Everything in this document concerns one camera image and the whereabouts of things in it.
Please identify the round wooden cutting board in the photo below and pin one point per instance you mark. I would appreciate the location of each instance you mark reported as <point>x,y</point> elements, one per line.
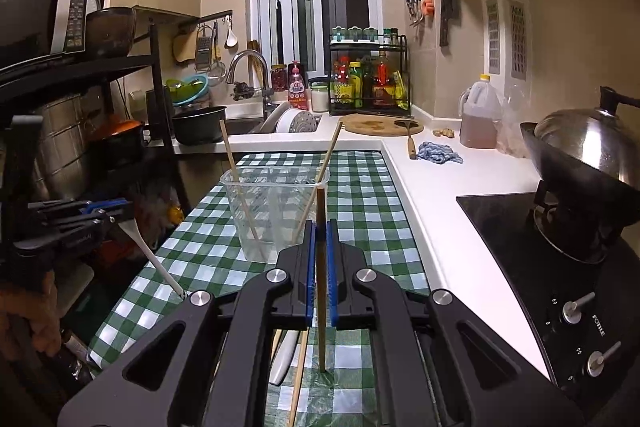
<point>370,124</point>

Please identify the metal stove knob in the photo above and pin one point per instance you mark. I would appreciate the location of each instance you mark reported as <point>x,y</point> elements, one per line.
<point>596,363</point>
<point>570,311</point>

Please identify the row of spice jars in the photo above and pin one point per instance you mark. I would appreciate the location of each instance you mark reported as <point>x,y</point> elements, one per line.
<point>355,34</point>

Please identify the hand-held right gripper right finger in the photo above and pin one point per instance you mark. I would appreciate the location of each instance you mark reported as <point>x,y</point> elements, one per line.
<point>333,277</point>

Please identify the green colander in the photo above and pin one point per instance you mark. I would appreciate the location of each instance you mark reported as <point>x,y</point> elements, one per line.
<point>192,89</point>

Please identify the ginger root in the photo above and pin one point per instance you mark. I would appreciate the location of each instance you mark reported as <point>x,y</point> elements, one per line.
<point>444,133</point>

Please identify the clear plastic container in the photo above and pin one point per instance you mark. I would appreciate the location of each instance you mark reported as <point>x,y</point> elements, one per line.
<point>280,207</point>

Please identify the pink dish soap bottle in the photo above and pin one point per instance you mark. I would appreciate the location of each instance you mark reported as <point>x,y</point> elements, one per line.
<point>298,89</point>

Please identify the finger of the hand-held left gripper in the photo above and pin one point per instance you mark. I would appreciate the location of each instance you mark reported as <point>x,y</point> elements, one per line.
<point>105,206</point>
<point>107,219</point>

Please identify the wok with steel lid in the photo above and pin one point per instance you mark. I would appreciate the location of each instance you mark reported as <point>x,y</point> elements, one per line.
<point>585,142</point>

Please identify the white ladle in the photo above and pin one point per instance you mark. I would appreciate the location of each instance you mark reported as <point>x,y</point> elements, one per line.
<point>230,39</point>

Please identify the white jar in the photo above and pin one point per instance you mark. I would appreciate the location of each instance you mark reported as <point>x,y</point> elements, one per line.
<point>320,99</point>

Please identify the black wok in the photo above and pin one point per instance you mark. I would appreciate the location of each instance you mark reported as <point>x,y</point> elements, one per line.
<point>550,167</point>

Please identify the clear plastic bag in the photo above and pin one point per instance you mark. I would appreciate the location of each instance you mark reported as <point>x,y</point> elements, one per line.
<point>515,127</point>

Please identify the black canister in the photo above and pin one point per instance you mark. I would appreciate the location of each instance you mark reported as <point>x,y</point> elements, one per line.
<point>159,112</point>

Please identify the green checked tablecloth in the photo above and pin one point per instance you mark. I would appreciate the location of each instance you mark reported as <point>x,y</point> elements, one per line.
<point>360,207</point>

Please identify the wall vent grille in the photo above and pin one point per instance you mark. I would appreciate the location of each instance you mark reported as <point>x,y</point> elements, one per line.
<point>493,37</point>
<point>518,39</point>

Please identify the black cooking pot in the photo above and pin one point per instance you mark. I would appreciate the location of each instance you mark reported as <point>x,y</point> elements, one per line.
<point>197,127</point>

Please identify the black gas stove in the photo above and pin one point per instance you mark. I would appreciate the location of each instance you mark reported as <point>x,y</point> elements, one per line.
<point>500,227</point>

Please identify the black spice rack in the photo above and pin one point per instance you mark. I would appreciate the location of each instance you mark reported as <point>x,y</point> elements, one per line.
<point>370,43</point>

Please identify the yellow plastic bag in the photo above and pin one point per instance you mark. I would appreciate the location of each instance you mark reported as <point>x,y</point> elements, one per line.
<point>172,212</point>

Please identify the bundle of wooden utensils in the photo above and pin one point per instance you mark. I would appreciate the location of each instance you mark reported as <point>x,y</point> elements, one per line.
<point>256,62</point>

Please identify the white steamer plate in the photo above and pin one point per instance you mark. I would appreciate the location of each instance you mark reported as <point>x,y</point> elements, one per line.
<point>297,122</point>

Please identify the yellow brush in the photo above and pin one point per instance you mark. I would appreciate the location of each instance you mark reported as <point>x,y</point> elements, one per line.
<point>218,49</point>

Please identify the wall utensil shelf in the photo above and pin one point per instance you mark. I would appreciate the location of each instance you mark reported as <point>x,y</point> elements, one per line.
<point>165,14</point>

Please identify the chrome faucet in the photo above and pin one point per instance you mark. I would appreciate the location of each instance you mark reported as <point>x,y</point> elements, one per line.
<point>245,54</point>

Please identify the orange lidded pot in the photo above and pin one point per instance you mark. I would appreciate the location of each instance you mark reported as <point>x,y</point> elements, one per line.
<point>120,127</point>

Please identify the person's left hand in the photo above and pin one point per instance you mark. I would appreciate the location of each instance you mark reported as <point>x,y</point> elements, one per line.
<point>40,327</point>

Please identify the white plastic spoon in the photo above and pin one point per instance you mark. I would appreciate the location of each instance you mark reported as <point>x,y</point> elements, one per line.
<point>285,362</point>
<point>155,259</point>

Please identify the black shelf rack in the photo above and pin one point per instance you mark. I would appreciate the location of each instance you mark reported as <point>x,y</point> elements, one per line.
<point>75,67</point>

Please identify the row of sauce bottles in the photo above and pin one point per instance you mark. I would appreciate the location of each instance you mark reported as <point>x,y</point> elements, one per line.
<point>382,79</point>

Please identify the hanging wooden cutting board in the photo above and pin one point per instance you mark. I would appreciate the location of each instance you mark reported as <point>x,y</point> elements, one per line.
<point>184,47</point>

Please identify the cooking oil jug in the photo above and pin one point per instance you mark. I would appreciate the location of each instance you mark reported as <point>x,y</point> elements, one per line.
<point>480,122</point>

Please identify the kitchen sink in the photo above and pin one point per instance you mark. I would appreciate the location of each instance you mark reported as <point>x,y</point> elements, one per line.
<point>240,125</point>

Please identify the red jar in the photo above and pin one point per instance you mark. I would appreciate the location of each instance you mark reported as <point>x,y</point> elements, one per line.
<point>279,79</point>

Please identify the stove burner grate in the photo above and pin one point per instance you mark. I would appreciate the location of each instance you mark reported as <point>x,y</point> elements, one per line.
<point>565,237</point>

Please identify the large steel pot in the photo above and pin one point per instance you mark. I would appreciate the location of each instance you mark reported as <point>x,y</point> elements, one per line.
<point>65,142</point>

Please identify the blue cloth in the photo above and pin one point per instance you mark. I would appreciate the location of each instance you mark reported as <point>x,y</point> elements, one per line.
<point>440,153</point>

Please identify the metal grater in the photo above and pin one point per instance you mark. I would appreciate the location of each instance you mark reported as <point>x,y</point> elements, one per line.
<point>202,49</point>

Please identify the dark bowl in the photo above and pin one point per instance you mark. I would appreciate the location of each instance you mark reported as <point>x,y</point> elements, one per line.
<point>110,32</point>

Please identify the black microwave oven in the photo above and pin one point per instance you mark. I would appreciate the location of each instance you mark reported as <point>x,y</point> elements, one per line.
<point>40,12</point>

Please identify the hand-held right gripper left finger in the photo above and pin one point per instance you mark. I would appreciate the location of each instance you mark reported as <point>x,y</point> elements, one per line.
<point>311,277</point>

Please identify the wooden chopstick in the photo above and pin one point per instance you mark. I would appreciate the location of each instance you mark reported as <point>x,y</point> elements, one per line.
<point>321,257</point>
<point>329,149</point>
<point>276,344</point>
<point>235,167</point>
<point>298,372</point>

